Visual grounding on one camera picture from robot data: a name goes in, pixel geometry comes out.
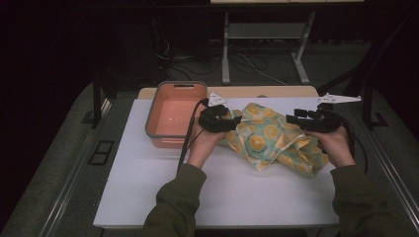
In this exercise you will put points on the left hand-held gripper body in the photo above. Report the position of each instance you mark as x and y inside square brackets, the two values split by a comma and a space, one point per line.
[212, 120]

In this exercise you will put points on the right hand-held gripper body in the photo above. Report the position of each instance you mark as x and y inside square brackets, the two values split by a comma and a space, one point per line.
[324, 120]

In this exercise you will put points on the yellow patterned cloth bag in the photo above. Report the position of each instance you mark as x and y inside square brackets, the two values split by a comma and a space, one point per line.
[273, 141]

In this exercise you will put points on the pink plastic basket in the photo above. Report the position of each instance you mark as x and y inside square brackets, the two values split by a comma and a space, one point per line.
[168, 115]

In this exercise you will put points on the person's left hand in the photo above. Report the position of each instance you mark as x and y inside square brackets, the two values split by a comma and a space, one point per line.
[202, 144]

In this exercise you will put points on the person's right hand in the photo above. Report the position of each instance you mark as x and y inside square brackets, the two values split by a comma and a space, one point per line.
[336, 148]

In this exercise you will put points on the wooden table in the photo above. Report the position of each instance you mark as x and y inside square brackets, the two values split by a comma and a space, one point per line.
[263, 91]

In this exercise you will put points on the black metal stand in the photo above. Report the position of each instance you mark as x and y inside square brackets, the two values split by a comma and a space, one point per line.
[367, 108]
[96, 98]

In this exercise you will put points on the grey metal stand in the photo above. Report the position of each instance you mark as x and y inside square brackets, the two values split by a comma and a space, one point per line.
[226, 59]

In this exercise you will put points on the white board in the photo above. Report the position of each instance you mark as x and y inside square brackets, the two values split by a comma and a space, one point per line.
[237, 197]

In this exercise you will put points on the aluminium rail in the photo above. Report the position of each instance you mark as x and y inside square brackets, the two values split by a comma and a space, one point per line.
[69, 184]
[392, 171]

